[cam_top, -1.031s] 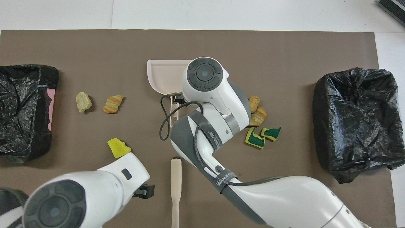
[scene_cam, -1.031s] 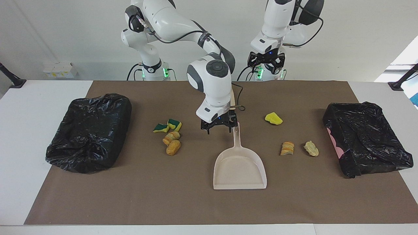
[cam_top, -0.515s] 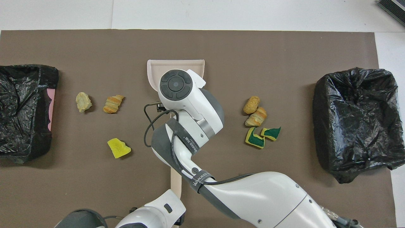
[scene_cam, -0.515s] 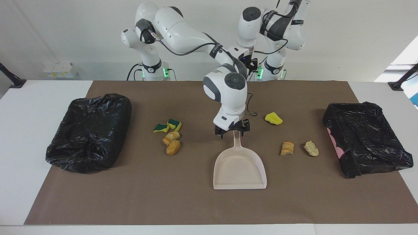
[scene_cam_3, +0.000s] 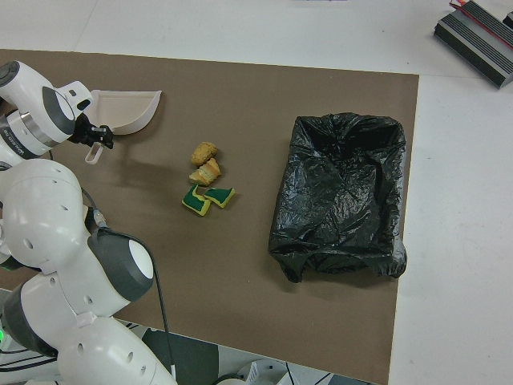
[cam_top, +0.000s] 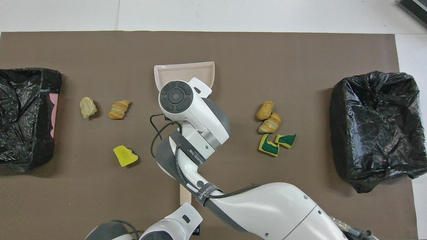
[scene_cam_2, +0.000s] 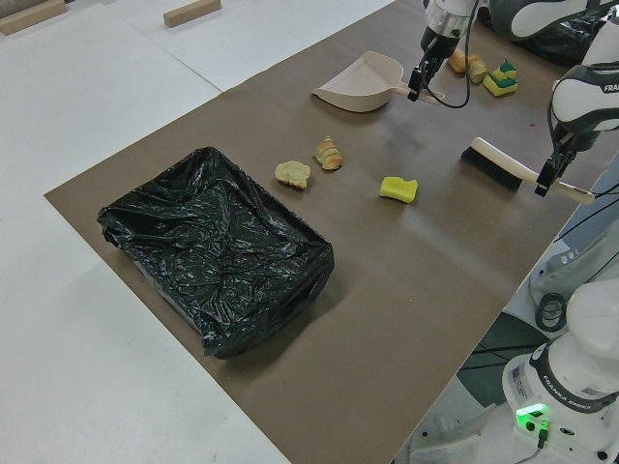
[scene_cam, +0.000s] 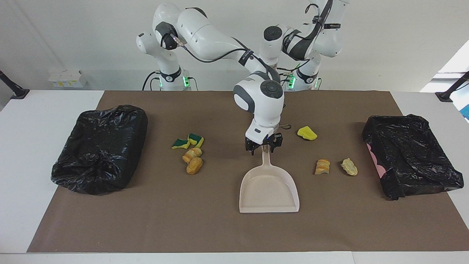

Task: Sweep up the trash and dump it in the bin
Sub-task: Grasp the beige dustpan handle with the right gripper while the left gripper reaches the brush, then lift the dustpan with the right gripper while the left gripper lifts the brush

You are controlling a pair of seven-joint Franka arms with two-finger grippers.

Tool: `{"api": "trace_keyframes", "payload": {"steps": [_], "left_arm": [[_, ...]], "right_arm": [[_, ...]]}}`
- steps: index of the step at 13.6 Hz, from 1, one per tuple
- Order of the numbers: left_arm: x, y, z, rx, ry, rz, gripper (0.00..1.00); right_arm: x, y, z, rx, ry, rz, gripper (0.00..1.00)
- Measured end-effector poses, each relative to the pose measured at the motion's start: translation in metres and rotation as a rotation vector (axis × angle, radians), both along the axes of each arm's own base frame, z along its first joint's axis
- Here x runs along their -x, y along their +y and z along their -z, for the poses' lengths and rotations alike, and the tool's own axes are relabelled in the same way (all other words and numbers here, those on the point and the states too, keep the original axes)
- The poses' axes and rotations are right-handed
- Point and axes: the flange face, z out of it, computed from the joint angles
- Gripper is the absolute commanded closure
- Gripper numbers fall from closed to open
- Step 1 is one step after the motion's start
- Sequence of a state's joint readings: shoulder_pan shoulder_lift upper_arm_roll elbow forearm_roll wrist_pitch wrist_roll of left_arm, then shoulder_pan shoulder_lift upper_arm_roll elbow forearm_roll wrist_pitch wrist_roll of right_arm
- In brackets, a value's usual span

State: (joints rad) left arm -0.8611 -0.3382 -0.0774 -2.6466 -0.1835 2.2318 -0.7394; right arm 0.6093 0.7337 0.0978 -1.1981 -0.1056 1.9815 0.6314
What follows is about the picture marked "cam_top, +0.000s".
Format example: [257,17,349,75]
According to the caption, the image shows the beige hand brush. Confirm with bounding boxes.
[180,183,192,205]

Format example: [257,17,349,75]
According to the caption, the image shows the yellow sponge piece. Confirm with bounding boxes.
[113,145,139,167]

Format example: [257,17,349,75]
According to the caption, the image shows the green and yellow sponge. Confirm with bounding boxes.
[275,133,297,149]
[259,133,280,157]

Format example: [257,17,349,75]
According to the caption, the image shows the striped croissant piece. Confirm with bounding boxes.
[108,100,131,120]
[258,112,282,134]

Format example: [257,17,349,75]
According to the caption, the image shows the brown bread roll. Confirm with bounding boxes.
[256,101,275,120]

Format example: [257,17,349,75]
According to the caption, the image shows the beige plastic dustpan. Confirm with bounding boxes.
[154,61,215,100]

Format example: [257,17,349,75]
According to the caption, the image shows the pale ridged dumpling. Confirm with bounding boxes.
[80,97,98,119]

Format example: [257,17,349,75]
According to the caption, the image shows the pink bin with black bag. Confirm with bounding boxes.
[0,68,62,172]

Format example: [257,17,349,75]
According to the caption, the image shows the brown table mat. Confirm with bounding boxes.
[0,31,419,240]

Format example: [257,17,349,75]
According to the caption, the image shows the dark grey ribbed device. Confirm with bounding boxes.
[399,0,427,29]

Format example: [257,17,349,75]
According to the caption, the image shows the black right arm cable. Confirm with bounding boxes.
[150,113,264,200]

